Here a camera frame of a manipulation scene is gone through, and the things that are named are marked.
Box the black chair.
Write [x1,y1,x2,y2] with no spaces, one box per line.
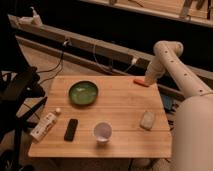
[0,11,47,171]

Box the white sponge block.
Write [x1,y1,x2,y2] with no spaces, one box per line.
[140,111,155,130]

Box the blue box on floor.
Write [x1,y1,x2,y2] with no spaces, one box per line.
[161,94,173,110]

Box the white plastic cup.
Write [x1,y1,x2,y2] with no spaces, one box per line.
[93,122,112,144]

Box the white spray bottle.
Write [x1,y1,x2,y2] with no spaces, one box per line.
[30,6,43,26]

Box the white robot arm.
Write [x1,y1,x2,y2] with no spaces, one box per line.
[145,41,213,171]

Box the black cable left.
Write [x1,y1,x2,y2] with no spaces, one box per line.
[35,39,72,86]

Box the wooden table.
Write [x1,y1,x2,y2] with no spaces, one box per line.
[28,76,171,158]

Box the long wooden beam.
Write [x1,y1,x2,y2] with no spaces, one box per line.
[8,15,213,88]

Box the green bowl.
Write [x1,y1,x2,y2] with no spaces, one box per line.
[68,81,99,106]

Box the black remote control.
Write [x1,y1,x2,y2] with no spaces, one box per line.
[64,119,78,141]

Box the orange flat object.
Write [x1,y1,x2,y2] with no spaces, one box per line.
[133,79,149,87]

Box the white wall plug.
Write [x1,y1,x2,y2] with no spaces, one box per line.
[131,58,138,65]

